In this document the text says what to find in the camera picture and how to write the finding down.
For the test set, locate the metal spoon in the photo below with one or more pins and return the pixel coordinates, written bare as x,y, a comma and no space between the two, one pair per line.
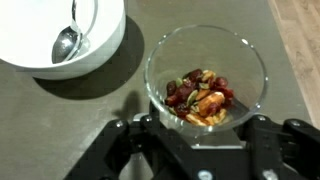
69,40

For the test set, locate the white ceramic bowl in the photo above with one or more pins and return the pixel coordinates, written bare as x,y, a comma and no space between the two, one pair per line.
29,28

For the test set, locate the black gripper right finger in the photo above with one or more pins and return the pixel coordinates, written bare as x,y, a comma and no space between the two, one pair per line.
290,151

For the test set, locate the clear glass cup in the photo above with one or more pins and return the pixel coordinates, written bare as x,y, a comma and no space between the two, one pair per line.
207,47

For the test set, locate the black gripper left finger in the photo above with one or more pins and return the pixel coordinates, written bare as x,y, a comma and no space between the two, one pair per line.
168,156

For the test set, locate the nuts and dried fruit mix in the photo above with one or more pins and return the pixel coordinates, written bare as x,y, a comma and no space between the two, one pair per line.
200,97

